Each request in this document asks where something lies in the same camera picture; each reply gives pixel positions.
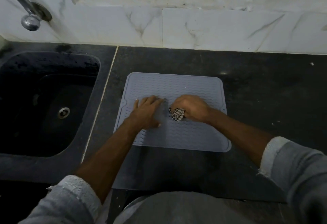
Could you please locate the person's right hand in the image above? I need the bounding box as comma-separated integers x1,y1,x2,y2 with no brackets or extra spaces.
171,94,214,124

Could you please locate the person's left hand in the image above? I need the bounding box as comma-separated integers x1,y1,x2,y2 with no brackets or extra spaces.
127,95,167,131

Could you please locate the black white checked cloth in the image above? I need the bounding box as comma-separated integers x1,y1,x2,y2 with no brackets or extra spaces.
168,105,186,122

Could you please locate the grey ribbed silicone mat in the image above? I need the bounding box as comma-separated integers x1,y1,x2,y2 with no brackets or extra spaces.
113,72,232,153

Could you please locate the person's left forearm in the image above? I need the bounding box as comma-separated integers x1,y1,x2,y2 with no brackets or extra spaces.
74,120,143,204

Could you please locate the person's right forearm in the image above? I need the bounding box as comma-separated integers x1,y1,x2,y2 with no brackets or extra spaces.
207,108,275,168

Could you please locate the round metal sink drain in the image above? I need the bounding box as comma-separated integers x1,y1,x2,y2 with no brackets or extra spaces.
57,106,71,119

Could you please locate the grey shirt body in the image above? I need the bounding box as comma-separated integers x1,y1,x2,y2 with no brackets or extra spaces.
113,191,252,224

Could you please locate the black kitchen sink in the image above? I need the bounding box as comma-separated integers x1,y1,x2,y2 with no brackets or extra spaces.
0,51,102,158

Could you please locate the white mesh left sleeve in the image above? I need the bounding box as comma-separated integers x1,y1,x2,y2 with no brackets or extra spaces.
18,175,102,224

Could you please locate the grey shirt right sleeve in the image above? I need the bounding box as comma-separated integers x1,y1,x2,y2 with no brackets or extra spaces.
257,136,327,224

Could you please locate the chrome wall faucet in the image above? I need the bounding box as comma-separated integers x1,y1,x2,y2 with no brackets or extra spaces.
0,0,53,32

